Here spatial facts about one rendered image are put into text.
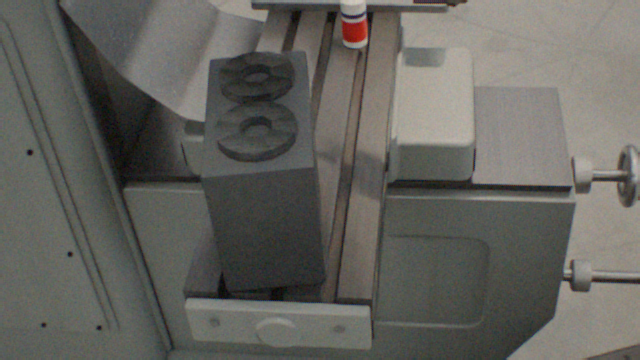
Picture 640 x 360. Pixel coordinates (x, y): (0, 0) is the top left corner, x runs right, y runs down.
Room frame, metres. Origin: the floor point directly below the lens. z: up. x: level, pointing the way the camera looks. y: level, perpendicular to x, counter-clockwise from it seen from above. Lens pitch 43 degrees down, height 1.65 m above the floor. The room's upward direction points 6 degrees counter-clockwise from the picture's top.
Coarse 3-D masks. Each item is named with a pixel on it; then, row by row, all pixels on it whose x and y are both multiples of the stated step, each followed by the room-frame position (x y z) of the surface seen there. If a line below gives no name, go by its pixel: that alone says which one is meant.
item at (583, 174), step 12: (576, 156) 1.10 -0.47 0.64; (588, 156) 1.10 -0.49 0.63; (624, 156) 1.10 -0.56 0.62; (636, 156) 1.06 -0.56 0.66; (576, 168) 1.07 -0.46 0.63; (588, 168) 1.07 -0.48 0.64; (624, 168) 1.09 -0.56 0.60; (636, 168) 1.04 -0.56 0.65; (576, 180) 1.06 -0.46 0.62; (588, 180) 1.05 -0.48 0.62; (600, 180) 1.07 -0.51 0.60; (612, 180) 1.06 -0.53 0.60; (624, 180) 1.06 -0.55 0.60; (636, 180) 1.02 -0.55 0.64; (576, 192) 1.06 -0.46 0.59; (588, 192) 1.05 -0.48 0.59; (624, 192) 1.06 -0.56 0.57; (636, 192) 1.01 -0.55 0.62; (624, 204) 1.03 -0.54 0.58
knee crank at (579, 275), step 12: (576, 264) 0.95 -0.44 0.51; (588, 264) 0.95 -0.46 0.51; (564, 276) 0.94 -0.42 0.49; (576, 276) 0.93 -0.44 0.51; (588, 276) 0.93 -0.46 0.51; (600, 276) 0.93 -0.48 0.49; (612, 276) 0.93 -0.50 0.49; (624, 276) 0.93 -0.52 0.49; (636, 276) 0.92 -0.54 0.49; (576, 288) 0.92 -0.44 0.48; (588, 288) 0.92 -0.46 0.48
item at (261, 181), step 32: (224, 64) 0.82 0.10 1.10; (256, 64) 0.81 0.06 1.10; (288, 64) 0.80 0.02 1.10; (224, 96) 0.77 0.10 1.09; (256, 96) 0.75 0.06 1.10; (288, 96) 0.76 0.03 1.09; (224, 128) 0.70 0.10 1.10; (256, 128) 0.71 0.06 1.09; (288, 128) 0.69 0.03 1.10; (224, 160) 0.66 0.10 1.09; (256, 160) 0.65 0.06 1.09; (288, 160) 0.65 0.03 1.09; (224, 192) 0.63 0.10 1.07; (256, 192) 0.63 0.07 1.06; (288, 192) 0.63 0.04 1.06; (224, 224) 0.64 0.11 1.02; (256, 224) 0.63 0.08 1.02; (288, 224) 0.63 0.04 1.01; (320, 224) 0.64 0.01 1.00; (224, 256) 0.64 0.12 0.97; (256, 256) 0.63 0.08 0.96; (288, 256) 0.63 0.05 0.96; (320, 256) 0.63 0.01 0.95; (256, 288) 0.64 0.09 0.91
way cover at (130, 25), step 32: (64, 0) 1.09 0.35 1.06; (96, 0) 1.15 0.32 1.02; (128, 0) 1.22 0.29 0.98; (160, 0) 1.29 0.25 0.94; (192, 0) 1.34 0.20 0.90; (96, 32) 1.10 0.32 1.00; (128, 32) 1.16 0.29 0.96; (160, 32) 1.21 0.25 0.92; (192, 32) 1.26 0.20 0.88; (224, 32) 1.30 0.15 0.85; (256, 32) 1.31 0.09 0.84; (128, 64) 1.10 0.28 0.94; (160, 64) 1.14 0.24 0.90; (192, 64) 1.18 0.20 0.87; (160, 96) 1.07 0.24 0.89
